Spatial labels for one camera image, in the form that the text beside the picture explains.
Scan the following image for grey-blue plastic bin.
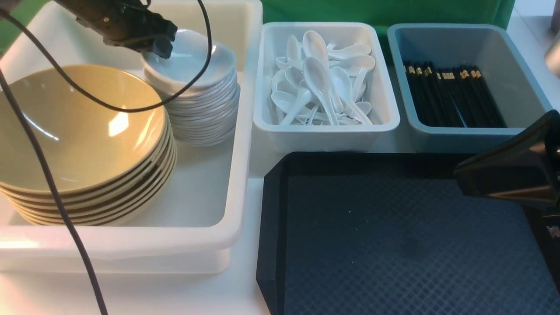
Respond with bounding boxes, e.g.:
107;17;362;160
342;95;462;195
387;23;552;154

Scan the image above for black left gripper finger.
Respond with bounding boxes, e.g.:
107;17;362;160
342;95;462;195
149;38;174;60

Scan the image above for white ceramic soup spoon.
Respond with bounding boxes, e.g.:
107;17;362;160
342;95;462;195
302;30;344;115

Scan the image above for white sauce dish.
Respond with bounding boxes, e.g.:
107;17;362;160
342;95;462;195
142;29;237;88

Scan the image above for stack of white dishes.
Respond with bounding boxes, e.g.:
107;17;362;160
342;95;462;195
164;68;241;146

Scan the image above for small white plastic bin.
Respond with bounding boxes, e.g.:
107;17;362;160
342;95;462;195
254;22;400;154

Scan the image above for green backdrop cloth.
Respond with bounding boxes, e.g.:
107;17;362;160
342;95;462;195
0;0;517;49

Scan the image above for black serving tray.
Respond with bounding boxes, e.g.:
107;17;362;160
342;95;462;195
256;152;559;315

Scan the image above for pile of white spoons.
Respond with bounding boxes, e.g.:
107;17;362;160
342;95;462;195
270;35;376;126

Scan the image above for large white plastic bin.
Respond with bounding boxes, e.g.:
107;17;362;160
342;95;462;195
1;0;263;274

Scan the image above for stack of tan bowls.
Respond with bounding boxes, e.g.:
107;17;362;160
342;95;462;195
1;125;177;226

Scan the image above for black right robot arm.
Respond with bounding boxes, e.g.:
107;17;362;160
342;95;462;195
453;110;560;286

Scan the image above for bundle of black chopsticks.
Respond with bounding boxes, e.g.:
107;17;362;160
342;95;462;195
403;61;506;128

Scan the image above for tan noodle bowl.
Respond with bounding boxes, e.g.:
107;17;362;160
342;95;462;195
0;69;166;193

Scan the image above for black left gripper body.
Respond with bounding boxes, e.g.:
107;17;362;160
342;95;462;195
56;0;178;46

